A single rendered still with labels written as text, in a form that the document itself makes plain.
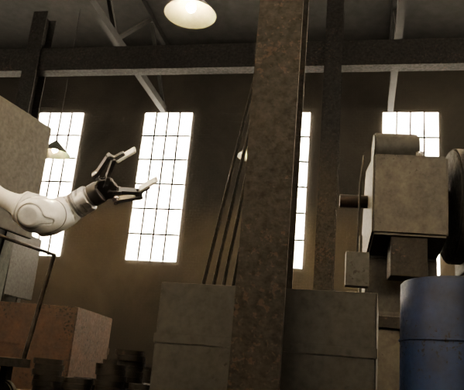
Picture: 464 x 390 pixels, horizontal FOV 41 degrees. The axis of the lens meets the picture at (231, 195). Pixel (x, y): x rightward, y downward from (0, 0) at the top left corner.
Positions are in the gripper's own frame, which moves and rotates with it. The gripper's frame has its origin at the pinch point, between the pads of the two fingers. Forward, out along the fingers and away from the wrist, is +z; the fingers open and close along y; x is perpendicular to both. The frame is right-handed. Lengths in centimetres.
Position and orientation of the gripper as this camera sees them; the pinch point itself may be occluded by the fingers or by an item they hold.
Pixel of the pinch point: (143, 165)
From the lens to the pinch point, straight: 204.3
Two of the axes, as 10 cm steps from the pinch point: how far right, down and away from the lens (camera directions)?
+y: -4.5, -6.7, -5.9
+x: -2.2, -5.5, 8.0
